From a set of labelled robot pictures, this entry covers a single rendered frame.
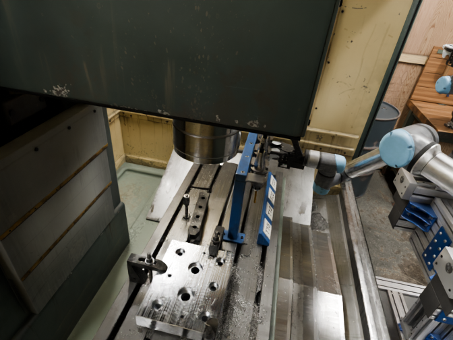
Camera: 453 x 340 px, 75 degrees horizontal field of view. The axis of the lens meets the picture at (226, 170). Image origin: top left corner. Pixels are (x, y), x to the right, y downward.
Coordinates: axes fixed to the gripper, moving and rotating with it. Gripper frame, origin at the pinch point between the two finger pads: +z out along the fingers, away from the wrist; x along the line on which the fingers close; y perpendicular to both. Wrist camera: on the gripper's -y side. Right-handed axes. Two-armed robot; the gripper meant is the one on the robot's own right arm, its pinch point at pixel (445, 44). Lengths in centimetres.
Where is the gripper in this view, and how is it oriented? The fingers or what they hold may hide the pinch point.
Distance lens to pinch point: 199.6
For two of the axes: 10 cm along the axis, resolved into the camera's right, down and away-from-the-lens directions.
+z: -0.6, -5.6, 8.2
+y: 0.5, 8.2, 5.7
